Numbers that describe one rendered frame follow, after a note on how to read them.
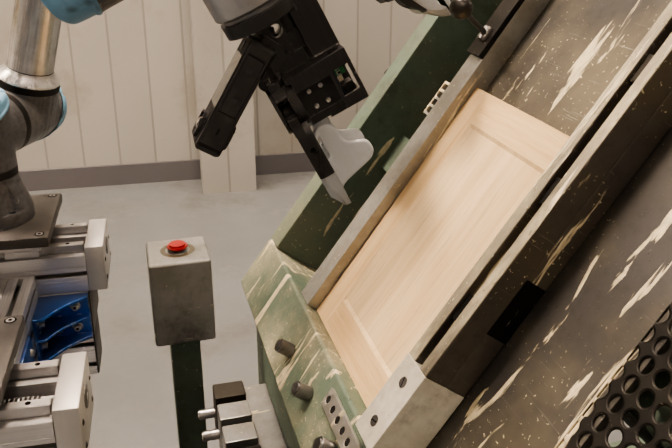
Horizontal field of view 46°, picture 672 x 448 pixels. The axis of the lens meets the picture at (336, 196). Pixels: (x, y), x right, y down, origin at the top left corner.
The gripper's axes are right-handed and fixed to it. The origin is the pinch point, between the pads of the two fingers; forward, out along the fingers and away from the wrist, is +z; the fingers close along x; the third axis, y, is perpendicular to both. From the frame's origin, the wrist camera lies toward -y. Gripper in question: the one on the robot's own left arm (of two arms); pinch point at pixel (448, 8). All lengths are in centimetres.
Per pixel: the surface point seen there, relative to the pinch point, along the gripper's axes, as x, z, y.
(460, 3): 3.0, -3.1, -9.5
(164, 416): 104, 41, 137
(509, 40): 0.7, 10.2, -5.9
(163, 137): -4, 39, 340
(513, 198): 29.9, 10.6, -24.9
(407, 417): 64, 7, -29
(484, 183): 27.8, 10.6, -16.8
